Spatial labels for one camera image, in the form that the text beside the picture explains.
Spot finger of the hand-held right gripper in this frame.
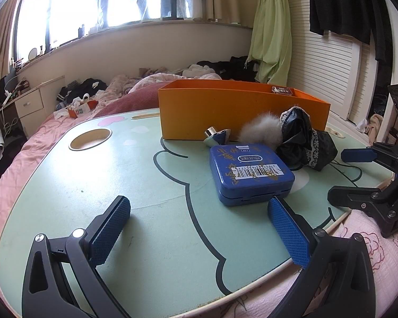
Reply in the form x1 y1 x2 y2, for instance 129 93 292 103
328 185 398 222
341 142 398 173

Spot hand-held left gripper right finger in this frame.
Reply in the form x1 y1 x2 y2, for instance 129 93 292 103
267 196 376 318

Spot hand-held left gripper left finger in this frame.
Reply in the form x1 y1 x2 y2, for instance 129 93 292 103
21 195 131 318

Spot black lace-trimmed cloth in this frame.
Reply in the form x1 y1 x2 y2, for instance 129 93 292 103
277 105 339 172

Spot blue packet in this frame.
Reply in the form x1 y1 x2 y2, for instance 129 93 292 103
209 143 296 206

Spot grey fur pom-pom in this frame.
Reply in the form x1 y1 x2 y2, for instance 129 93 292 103
239 113 283 148

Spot silver blue perfume bottle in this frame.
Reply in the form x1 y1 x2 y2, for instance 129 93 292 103
204 126 233 146

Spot orange cardboard box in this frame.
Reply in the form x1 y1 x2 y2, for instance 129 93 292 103
158 79 330 140

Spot green cartoon desktop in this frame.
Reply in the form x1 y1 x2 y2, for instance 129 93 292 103
0 106 390 318

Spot beige cloth heap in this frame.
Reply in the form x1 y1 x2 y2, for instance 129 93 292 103
356 113 390 146

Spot pink floral quilt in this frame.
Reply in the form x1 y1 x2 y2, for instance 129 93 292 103
219 202 398 318

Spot white louvered wardrobe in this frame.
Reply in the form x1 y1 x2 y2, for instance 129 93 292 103
287 0 390 123

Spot orange tissue box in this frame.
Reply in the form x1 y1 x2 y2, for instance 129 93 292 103
66 99 98 119

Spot black and white clothes pile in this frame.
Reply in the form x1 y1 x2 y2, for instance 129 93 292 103
56 78 108 111

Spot light green hanging garment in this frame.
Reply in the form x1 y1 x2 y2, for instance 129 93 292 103
247 0 292 85

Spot white drawer cabinet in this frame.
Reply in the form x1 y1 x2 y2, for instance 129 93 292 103
15 76 65 134

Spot pink crumpled duvet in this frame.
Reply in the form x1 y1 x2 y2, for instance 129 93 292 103
96 71 223 107

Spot black hanging clothes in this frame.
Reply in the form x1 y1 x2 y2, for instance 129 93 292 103
308 0 393 62

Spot white clothes heap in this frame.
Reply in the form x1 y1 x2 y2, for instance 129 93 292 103
182 64 216 77

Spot large window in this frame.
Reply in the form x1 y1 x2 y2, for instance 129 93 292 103
15 0 200 62

